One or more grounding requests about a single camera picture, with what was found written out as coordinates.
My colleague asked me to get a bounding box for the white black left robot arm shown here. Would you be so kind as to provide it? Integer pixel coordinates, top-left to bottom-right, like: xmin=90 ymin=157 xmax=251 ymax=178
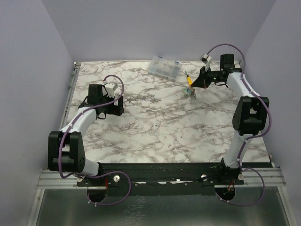
xmin=48 ymin=82 xmax=124 ymax=186

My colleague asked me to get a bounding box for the yellow handled screwdriver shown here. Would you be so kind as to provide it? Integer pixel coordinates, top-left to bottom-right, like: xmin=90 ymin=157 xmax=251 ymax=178
xmin=184 ymin=71 xmax=192 ymax=86

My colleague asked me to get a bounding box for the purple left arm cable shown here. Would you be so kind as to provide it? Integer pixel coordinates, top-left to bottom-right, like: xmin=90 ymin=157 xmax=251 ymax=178
xmin=58 ymin=74 xmax=132 ymax=207

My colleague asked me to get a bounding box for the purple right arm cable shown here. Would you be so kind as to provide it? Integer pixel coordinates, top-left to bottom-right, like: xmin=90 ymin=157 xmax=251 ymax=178
xmin=206 ymin=44 xmax=273 ymax=204

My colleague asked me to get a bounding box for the aluminium rail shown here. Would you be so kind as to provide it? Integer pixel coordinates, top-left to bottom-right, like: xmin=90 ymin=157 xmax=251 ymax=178
xmin=37 ymin=168 xmax=286 ymax=189
xmin=59 ymin=62 xmax=81 ymax=129

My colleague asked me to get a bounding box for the aluminium left side rail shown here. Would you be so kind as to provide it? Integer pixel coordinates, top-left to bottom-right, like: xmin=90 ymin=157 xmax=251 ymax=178
xmin=59 ymin=62 xmax=81 ymax=129

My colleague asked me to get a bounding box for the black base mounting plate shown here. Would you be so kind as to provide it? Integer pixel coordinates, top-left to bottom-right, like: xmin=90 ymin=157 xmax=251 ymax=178
xmin=77 ymin=163 xmax=244 ymax=196

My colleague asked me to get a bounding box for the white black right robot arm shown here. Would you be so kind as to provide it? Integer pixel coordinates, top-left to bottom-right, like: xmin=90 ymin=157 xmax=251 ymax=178
xmin=192 ymin=54 xmax=269 ymax=184

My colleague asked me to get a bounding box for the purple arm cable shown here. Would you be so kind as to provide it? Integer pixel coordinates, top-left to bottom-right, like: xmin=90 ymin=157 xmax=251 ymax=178
xmin=58 ymin=74 xmax=132 ymax=207
xmin=206 ymin=44 xmax=273 ymax=204

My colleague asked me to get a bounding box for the aluminium front rail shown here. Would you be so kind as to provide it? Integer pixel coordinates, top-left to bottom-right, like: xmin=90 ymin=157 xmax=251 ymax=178
xmin=37 ymin=168 xmax=286 ymax=189

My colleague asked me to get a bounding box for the clear plastic organizer box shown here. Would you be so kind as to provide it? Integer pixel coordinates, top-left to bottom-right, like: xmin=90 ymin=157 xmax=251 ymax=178
xmin=147 ymin=56 xmax=182 ymax=81

